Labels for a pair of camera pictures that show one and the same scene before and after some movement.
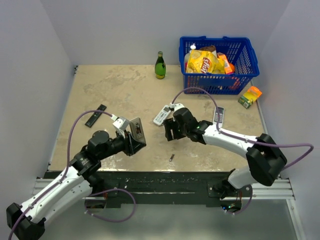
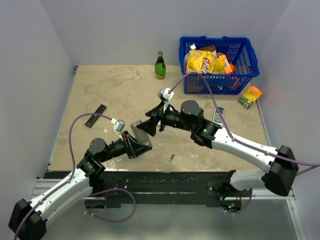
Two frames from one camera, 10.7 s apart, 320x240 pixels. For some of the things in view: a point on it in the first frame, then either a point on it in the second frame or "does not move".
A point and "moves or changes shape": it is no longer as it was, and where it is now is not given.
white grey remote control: (221, 119) does not move
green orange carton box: (248, 97) does not move
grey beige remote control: (137, 130) moves or changes shape
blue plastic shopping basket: (220, 65) does not move
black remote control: (95, 115) does not move
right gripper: (170, 124) to (149, 126)
